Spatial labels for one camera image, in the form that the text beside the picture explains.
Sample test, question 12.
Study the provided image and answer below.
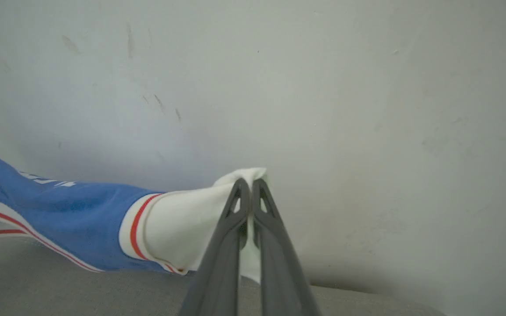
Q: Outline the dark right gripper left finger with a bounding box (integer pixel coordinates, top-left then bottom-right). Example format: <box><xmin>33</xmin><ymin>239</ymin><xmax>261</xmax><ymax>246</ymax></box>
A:
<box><xmin>178</xmin><ymin>178</ymin><xmax>250</xmax><ymax>316</ymax></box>

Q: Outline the blue white red-striped garment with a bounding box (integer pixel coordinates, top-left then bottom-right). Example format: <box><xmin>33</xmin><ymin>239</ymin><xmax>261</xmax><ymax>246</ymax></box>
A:
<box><xmin>0</xmin><ymin>147</ymin><xmax>267</xmax><ymax>284</ymax></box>

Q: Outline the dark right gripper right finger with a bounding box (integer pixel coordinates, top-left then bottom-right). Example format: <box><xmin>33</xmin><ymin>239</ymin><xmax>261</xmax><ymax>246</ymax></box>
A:
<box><xmin>253</xmin><ymin>178</ymin><xmax>322</xmax><ymax>316</ymax></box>

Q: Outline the grey fabric sofa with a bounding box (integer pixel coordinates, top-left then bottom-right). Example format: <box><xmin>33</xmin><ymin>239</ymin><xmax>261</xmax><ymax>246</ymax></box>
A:
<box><xmin>0</xmin><ymin>235</ymin><xmax>447</xmax><ymax>316</ymax></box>

